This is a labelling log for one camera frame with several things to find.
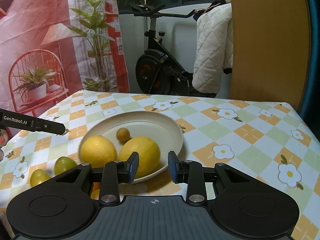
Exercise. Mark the wooden board panel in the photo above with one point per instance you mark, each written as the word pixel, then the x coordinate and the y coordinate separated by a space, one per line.
pixel 271 50

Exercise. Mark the teal curtain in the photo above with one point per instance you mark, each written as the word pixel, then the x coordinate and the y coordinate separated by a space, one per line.
pixel 309 107

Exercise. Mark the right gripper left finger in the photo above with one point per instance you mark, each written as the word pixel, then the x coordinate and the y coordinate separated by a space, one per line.
pixel 115 173

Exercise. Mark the yellow lemon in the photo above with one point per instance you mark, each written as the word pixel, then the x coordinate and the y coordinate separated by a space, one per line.
pixel 97 151
pixel 148 151

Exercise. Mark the bright orange tangerine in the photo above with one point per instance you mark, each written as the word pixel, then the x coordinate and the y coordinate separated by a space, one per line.
pixel 95 191

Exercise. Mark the black exercise bike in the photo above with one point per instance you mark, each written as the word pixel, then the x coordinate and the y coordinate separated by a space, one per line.
pixel 157 71

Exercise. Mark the black garment with pink trim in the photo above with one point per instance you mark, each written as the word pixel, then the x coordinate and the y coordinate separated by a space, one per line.
pixel 199 12

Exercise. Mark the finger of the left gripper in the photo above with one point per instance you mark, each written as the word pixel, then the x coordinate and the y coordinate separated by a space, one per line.
pixel 42 125

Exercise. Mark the checkered floral tablecloth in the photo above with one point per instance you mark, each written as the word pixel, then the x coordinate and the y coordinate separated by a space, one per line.
pixel 267 140

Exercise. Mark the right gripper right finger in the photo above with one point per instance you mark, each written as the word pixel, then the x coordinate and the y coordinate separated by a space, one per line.
pixel 191 173

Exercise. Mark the white quilted blanket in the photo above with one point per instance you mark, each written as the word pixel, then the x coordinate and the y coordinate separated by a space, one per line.
pixel 214 49

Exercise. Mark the small brown longan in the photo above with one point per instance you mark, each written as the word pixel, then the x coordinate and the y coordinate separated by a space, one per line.
pixel 123 135

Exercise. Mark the beige round plate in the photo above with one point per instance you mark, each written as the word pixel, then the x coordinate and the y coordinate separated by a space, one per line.
pixel 152 135

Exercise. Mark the left human hand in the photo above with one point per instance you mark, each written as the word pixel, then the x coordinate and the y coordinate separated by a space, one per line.
pixel 3 142

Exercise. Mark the green round fruit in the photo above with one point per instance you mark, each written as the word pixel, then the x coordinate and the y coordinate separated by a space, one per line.
pixel 63 164
pixel 39 176

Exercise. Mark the red printed backdrop cloth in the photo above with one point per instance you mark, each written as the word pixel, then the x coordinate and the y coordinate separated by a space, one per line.
pixel 51 49

